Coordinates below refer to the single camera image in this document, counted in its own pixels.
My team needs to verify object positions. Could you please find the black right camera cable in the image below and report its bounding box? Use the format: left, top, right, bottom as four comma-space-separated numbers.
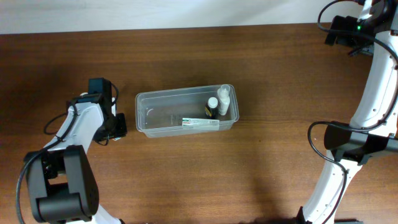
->
307, 0, 398, 224

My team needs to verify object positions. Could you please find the clear plastic container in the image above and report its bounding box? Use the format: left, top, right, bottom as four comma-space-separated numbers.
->
136, 84, 239, 138

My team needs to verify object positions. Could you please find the dark bottle white cap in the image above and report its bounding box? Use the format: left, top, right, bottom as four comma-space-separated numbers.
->
205, 97, 218, 119

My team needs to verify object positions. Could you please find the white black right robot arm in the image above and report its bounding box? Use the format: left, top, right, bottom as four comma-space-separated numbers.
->
295, 0, 397, 223

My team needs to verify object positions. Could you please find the black left camera cable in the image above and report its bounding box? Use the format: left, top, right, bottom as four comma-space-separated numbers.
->
15, 81, 120, 224

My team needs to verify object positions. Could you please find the black camera cable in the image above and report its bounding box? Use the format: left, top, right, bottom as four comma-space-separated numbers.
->
307, 0, 398, 224
15, 81, 120, 224

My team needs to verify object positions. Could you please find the white translucent squeeze bottle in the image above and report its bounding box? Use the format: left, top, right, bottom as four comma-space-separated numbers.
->
217, 84, 231, 116

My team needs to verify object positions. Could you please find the white Panadol box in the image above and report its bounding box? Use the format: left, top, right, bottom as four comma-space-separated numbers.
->
182, 118, 220, 131

